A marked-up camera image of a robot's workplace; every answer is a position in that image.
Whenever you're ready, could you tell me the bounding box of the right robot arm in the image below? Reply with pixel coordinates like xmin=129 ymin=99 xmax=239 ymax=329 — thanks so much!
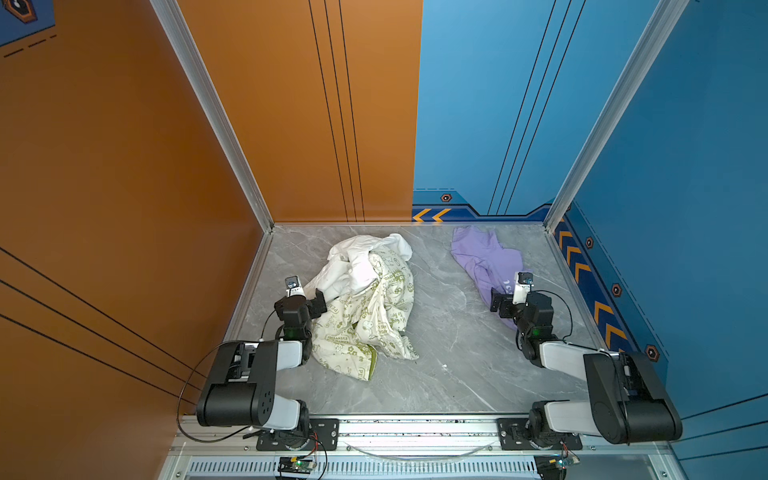
xmin=490 ymin=289 xmax=683 ymax=449

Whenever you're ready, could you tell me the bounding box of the plain white cloth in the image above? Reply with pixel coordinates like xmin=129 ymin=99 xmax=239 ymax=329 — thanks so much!
xmin=303 ymin=233 xmax=412 ymax=300

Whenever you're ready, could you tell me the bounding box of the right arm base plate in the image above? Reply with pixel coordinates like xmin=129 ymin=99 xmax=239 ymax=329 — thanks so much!
xmin=496 ymin=417 xmax=583 ymax=451

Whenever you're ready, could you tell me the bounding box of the left green circuit board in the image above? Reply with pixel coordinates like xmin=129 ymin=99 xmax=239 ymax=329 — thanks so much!
xmin=276 ymin=457 xmax=320 ymax=479

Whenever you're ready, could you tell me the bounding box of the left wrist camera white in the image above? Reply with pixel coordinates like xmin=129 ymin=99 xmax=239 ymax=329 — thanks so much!
xmin=285 ymin=276 xmax=305 ymax=297

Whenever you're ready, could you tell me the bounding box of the right green circuit board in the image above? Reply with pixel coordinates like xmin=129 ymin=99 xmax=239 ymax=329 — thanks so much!
xmin=549 ymin=453 xmax=581 ymax=471

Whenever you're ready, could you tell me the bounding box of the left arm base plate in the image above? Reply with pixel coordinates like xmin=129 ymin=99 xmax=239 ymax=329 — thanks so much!
xmin=256 ymin=417 xmax=340 ymax=452

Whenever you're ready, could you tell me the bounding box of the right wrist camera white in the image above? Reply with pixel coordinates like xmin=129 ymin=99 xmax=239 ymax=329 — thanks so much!
xmin=513 ymin=271 xmax=533 ymax=304

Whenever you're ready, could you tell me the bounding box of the aluminium corner post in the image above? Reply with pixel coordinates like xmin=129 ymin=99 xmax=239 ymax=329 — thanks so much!
xmin=150 ymin=0 xmax=274 ymax=234
xmin=543 ymin=0 xmax=689 ymax=233

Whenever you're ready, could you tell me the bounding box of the green circuit board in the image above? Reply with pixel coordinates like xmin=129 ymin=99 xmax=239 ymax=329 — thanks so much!
xmin=549 ymin=453 xmax=581 ymax=471
xmin=276 ymin=457 xmax=320 ymax=479

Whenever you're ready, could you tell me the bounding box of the cream cloth green print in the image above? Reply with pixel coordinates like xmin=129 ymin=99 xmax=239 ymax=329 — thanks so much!
xmin=312 ymin=247 xmax=419 ymax=381

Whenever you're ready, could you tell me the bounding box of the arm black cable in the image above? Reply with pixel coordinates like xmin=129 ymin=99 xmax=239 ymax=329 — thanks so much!
xmin=532 ymin=289 xmax=575 ymax=343
xmin=175 ymin=344 xmax=253 ymax=445

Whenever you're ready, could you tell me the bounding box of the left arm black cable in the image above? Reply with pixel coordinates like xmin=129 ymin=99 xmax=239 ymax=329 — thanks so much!
xmin=175 ymin=344 xmax=253 ymax=445

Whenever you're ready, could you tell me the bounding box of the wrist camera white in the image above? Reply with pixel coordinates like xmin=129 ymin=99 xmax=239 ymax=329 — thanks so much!
xmin=285 ymin=276 xmax=305 ymax=297
xmin=513 ymin=271 xmax=533 ymax=304

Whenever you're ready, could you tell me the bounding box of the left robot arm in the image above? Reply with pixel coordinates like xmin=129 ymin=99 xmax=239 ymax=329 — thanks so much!
xmin=195 ymin=288 xmax=327 ymax=439

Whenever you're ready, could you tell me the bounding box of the right aluminium corner post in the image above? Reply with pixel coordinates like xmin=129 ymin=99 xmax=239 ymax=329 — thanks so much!
xmin=543 ymin=0 xmax=689 ymax=233

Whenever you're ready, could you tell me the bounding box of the purple cloth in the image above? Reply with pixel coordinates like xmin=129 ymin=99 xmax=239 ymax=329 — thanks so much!
xmin=451 ymin=226 xmax=527 ymax=309

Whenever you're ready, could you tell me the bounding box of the front aluminium rail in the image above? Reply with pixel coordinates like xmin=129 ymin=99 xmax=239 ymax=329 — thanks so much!
xmin=168 ymin=413 xmax=670 ymax=457

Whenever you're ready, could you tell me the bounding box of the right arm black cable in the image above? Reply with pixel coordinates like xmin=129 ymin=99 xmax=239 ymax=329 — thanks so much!
xmin=532 ymin=289 xmax=575 ymax=343

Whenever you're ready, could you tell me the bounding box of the left aluminium corner post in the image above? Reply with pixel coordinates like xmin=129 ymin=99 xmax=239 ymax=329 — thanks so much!
xmin=150 ymin=0 xmax=274 ymax=234

